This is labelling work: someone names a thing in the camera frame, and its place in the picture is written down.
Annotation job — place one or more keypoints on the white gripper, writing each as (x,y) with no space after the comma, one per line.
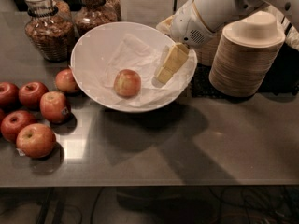
(189,25)

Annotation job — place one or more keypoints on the red-yellow apple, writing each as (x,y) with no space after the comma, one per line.
(127,83)

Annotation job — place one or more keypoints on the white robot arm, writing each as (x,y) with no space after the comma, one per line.
(216,13)

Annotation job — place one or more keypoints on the large white bowl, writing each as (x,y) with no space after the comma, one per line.
(93,50)

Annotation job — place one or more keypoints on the apple beside bowl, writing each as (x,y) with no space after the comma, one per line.
(65,82)

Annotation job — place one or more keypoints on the apple with sticker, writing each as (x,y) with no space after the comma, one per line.
(54,107)
(36,141)

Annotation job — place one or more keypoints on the red apple upper row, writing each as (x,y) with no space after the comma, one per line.
(30,94)

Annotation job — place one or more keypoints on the front apple with sticker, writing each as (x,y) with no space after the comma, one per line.
(36,141)

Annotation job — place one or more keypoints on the red apple far left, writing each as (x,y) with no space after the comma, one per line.
(9,95)

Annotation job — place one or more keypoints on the red apple lower left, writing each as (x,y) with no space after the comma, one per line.
(14,122)

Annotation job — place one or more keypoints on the rear stack paper bowls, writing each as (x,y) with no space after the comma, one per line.
(206,54)

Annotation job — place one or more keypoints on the stack paper bowls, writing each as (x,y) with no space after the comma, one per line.
(206,54)
(245,54)

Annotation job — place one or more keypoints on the white crumpled paper liner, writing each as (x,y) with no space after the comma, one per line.
(134,54)

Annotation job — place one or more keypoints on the white napkin dispenser box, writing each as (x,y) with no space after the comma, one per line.
(149,12)

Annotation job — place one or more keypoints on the front stack paper bowls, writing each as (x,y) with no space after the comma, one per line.
(245,54)

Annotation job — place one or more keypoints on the glass jar with granola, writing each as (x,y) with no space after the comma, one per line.
(50,30)

